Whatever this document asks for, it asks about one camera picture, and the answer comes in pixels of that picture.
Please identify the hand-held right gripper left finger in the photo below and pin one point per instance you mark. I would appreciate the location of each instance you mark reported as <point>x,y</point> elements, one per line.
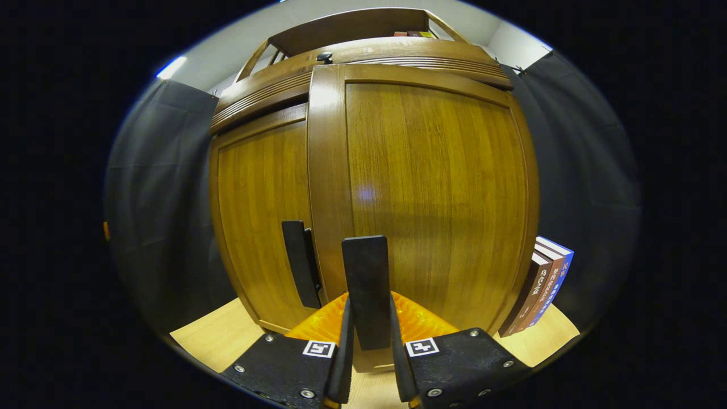
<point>345,363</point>

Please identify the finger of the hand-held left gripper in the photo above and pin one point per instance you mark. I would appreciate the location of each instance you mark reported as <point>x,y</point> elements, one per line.
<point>106,230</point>

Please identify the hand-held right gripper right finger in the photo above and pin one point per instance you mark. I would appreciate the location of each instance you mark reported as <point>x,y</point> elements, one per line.
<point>399,363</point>

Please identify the wooden cabinet door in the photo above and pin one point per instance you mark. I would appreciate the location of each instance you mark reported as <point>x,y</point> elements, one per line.
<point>255,199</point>
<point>437,187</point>

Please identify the wooden double-door shoe cabinet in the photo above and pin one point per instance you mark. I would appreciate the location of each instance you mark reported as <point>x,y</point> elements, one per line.
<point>352,25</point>

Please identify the reddish brown book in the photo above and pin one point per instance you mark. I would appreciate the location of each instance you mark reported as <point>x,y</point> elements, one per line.
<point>550,284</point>

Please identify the small ceiling light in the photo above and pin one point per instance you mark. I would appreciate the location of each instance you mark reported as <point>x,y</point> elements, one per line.
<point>170,68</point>

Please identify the blue book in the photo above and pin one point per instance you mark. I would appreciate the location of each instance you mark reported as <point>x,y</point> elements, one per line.
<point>562,272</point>

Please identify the black drawer knob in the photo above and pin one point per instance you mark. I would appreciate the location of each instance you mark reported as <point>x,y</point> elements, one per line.
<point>325,56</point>

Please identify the wooden drawer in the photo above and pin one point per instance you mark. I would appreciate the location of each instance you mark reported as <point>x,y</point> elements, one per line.
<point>397,51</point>

